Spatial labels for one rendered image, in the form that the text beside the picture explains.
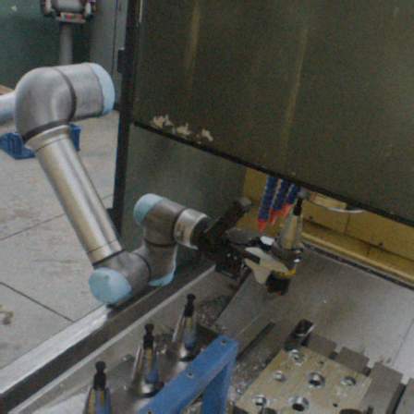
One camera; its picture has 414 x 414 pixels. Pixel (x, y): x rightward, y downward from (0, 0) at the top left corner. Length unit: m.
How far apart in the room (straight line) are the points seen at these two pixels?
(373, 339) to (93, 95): 1.26
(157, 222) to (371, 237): 1.12
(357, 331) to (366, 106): 1.47
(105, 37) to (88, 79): 5.14
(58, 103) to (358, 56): 0.71
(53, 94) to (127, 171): 0.46
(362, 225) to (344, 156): 1.50
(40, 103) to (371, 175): 0.72
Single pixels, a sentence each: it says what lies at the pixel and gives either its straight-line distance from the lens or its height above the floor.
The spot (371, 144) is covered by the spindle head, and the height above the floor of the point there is 1.70.
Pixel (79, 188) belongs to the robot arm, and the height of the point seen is 1.39.
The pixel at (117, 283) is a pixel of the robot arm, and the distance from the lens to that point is 1.11.
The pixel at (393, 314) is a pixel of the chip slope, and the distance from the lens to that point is 2.08.
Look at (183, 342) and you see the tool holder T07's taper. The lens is 0.98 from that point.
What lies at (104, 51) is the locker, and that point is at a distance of 6.41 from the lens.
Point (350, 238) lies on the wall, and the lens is 2.15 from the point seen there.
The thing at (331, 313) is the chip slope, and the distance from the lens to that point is 2.04.
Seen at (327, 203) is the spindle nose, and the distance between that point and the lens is 0.93.
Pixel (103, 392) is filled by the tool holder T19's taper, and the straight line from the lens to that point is 0.82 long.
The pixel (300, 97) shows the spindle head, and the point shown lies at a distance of 0.63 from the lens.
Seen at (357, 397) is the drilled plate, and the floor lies 0.99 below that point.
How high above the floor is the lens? 1.86
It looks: 27 degrees down
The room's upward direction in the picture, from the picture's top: 12 degrees clockwise
